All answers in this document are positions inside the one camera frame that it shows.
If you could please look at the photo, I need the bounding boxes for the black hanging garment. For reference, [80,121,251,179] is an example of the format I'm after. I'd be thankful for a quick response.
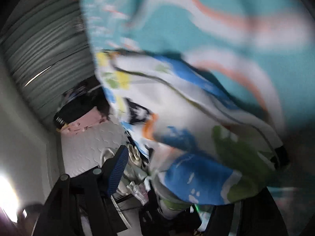
[54,101,111,131]

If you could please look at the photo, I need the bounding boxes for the beige clothes pile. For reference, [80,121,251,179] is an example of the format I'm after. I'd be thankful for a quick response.
[124,143,149,177]

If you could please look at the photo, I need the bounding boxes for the colourful printed white garment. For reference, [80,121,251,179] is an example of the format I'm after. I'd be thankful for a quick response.
[95,50,290,220]

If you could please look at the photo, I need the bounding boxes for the white quilted mattress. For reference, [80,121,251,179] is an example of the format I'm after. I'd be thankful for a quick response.
[60,122,129,178]

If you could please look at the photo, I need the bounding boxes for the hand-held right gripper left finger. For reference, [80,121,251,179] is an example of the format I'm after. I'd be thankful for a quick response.
[34,145,130,236]

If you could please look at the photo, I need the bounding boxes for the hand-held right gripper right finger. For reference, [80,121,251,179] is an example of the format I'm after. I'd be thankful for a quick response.
[209,188,289,236]

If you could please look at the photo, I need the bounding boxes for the bed with teal patterned sheet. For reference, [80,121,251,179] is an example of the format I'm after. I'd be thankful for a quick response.
[80,0,315,139]

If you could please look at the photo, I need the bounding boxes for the pink hanging garment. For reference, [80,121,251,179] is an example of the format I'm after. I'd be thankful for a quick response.
[60,111,109,135]

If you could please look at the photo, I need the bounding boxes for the blue striped hanging garment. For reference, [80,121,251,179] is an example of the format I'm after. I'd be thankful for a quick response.
[63,86,89,102]

